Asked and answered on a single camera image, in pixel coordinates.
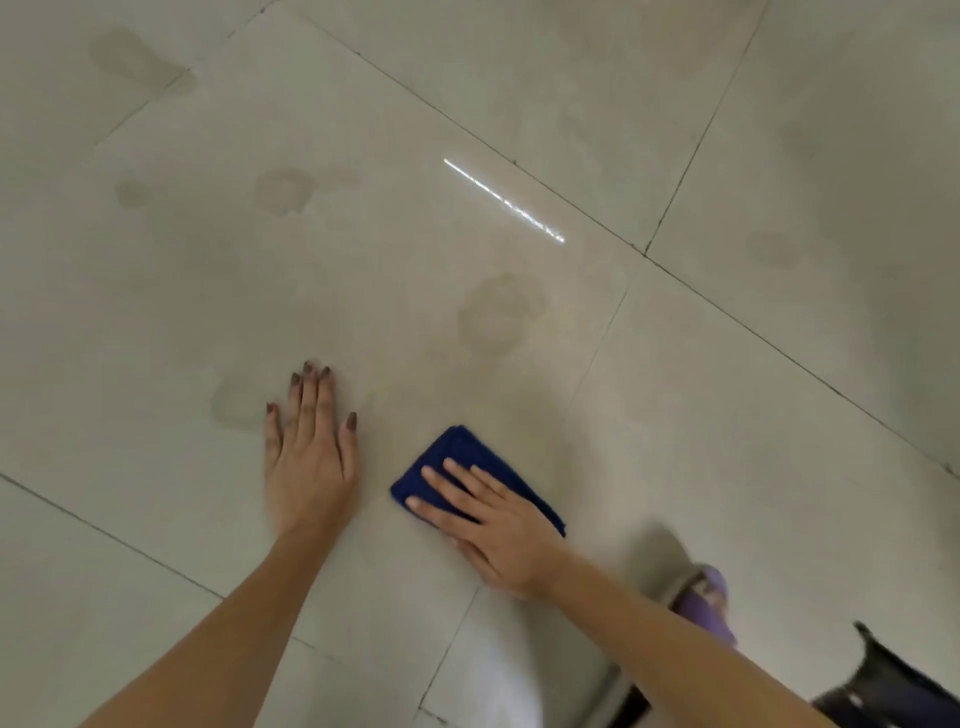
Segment person's left hand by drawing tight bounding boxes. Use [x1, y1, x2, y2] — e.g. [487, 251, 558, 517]
[263, 361, 361, 541]

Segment person's right hand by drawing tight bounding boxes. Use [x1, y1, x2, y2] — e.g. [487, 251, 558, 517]
[404, 457, 572, 602]

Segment blue cloth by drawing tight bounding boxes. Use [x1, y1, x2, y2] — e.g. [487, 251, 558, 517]
[389, 425, 568, 538]

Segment person's right forearm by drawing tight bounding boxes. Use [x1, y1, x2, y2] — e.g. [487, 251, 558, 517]
[543, 554, 835, 728]

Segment person's left forearm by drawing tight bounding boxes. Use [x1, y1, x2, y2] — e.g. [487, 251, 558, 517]
[78, 524, 354, 728]

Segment beige tiled floor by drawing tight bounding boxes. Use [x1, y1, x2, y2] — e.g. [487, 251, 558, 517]
[0, 0, 960, 728]

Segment purple sandal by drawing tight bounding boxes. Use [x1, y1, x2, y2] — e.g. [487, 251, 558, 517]
[671, 563, 740, 650]

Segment blue denim jeans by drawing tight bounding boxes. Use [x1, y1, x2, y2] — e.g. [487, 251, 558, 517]
[813, 620, 960, 728]

